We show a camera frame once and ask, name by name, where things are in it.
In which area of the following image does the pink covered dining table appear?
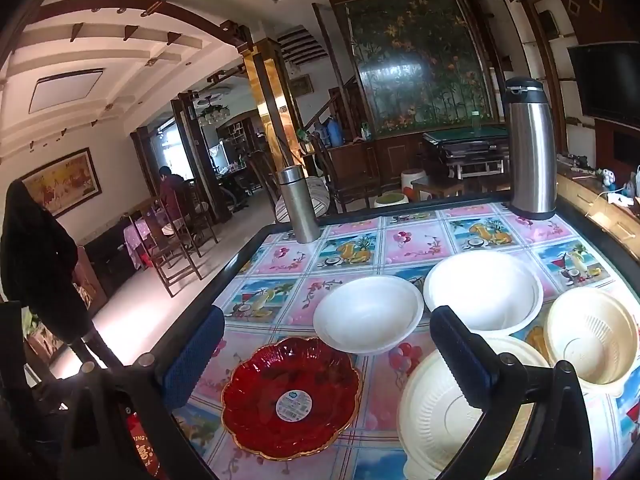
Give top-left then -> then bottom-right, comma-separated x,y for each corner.
123,210 -> 171,268

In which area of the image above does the framed wall painting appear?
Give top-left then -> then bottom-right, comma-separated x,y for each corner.
20,147 -> 102,218

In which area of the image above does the small steel thermos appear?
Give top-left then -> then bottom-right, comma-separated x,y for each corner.
276,165 -> 321,244

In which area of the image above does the wooden chair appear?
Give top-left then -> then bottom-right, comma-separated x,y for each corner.
142,205 -> 203,298
177,195 -> 219,258
310,132 -> 381,213

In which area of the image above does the green mahjong table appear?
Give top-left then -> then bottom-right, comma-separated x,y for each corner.
420,122 -> 511,178

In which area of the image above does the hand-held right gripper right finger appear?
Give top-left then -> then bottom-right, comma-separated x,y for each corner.
429,304 -> 608,480

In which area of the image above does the green topped stool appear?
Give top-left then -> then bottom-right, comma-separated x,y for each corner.
374,192 -> 411,209

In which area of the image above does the cream ribbed bowl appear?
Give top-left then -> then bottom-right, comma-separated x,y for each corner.
544,287 -> 627,397

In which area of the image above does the golden pillar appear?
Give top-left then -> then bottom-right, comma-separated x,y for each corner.
252,42 -> 298,181

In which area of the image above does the white stool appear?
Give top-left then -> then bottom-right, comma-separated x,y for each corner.
401,169 -> 428,196

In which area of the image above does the black television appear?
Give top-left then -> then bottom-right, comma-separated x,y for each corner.
567,42 -> 640,123

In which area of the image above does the ceiling light panel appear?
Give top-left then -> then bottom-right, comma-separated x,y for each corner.
28,69 -> 104,114

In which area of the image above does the dark sofa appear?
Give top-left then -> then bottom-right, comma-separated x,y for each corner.
82,220 -> 146,281

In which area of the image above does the floral glass screen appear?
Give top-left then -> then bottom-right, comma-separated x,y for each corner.
330,0 -> 501,138

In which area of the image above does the blue water bottle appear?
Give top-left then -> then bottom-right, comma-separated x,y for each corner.
325,116 -> 345,147

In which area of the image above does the slatted air vent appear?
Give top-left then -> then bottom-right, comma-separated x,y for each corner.
276,29 -> 326,66

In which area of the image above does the large white bowl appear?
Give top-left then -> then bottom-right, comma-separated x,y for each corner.
423,250 -> 545,337

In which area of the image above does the wooden tv cabinet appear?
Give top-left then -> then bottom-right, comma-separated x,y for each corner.
555,160 -> 640,261

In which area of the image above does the wooden armchair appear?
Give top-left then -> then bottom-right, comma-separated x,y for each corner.
72,247 -> 108,311

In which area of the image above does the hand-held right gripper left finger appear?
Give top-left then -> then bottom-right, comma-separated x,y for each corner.
62,304 -> 227,480

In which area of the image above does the chandelier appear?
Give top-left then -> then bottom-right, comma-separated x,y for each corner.
196,95 -> 231,125

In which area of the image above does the large steel thermos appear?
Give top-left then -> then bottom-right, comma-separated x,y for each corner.
502,76 -> 557,221

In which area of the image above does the large red glass plate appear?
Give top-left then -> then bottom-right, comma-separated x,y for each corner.
221,336 -> 362,461

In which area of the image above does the printed tablecloth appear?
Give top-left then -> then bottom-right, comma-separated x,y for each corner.
170,203 -> 640,480

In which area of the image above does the wooden stool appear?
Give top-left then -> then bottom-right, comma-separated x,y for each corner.
412,177 -> 466,201

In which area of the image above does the cream ribbed plate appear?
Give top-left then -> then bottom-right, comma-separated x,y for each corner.
397,335 -> 551,480

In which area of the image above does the striped cushion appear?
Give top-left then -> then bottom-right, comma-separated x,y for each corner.
276,176 -> 331,223

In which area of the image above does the small white bowl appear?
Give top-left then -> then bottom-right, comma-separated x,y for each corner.
312,275 -> 425,357

